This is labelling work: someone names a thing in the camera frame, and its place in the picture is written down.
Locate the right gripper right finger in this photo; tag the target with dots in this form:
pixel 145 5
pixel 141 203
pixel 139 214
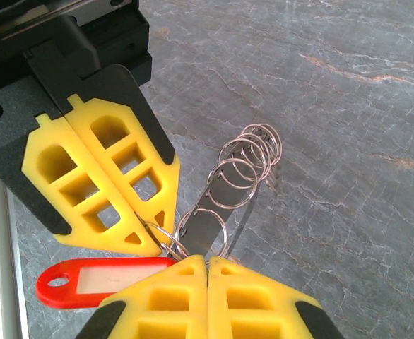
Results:
pixel 263 303

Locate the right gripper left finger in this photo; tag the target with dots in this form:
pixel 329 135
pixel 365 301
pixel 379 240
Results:
pixel 164 303

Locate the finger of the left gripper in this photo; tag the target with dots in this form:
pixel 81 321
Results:
pixel 147 141
pixel 94 176

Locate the red key tag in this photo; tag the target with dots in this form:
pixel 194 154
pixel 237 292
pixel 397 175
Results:
pixel 69 282

